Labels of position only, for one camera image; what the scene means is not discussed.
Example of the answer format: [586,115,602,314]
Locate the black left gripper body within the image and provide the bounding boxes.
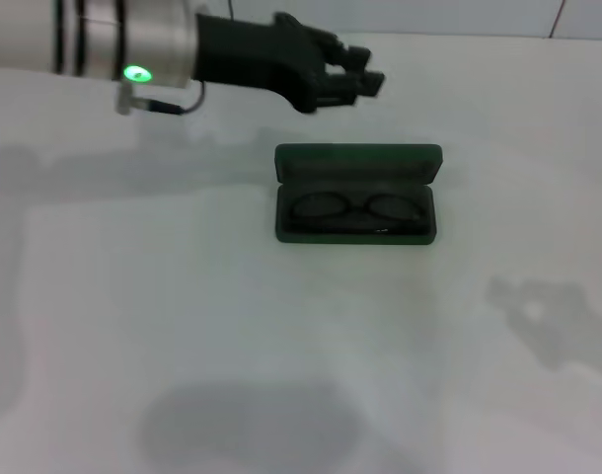
[194,12,339,114]

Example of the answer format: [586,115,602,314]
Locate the green glasses case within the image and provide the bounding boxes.
[273,142,444,247]

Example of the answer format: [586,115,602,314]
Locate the black glasses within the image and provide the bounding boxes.
[286,191,429,234]

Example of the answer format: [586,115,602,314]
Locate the translucent left wrist connector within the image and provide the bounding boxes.
[113,82,135,116]

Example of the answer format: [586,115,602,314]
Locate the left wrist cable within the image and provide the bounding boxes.
[132,81,206,116]

